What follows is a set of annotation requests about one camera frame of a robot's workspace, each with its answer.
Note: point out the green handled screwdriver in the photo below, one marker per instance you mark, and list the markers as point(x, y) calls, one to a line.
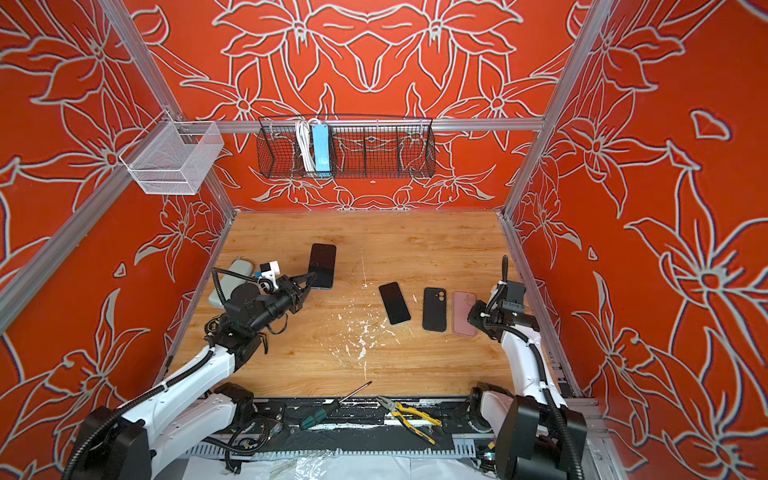
point(322, 413)

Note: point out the light blue box in basket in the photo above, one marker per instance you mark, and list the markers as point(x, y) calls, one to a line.
point(321, 144)

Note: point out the pink phone case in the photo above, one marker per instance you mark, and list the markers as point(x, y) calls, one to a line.
point(462, 306)

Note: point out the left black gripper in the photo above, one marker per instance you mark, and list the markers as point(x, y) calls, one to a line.
point(287, 286)

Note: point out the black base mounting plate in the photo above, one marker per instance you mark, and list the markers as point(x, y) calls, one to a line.
point(450, 414)

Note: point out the white mesh wall basket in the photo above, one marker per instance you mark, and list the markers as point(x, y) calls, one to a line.
point(174, 158)

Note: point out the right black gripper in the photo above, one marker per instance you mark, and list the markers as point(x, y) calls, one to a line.
point(501, 291)

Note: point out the black phone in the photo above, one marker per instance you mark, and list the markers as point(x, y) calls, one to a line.
point(322, 263)
point(394, 303)

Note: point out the black wire wall basket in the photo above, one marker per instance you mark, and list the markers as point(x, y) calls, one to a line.
point(362, 147)

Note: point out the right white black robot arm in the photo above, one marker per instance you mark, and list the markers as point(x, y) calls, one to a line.
point(537, 436)

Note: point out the grey-green glasses case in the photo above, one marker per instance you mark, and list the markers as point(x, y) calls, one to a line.
point(228, 283)

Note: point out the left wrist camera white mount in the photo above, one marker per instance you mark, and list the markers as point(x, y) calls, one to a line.
point(267, 277)

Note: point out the circuit board with wires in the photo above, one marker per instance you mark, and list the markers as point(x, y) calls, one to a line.
point(486, 458)

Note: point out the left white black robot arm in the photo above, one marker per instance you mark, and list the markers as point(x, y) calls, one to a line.
point(140, 438)

